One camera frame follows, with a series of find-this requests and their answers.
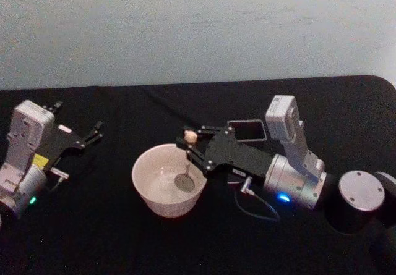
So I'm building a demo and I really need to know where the white round bowl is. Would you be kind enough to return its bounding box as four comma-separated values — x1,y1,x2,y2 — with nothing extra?
131,143,208,219

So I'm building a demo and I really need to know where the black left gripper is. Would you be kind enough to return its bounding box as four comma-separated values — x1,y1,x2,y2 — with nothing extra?
32,100,104,171

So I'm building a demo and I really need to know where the small black open box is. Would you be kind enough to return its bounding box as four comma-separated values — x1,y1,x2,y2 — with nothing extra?
227,119,268,142

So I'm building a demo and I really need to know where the right gripper thin dark cable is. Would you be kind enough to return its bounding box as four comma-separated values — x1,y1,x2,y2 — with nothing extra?
233,177,282,223

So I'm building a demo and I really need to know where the small metal spoon wooden knob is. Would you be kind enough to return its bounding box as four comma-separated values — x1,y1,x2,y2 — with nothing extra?
174,130,198,193

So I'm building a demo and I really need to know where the pale plain wall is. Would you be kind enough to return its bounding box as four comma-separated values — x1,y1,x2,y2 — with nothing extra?
0,0,396,91

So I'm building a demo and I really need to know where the black tablecloth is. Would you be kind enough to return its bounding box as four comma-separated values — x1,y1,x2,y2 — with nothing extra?
0,75,396,275

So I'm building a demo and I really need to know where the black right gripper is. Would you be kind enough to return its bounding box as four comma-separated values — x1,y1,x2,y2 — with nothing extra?
176,125,277,177

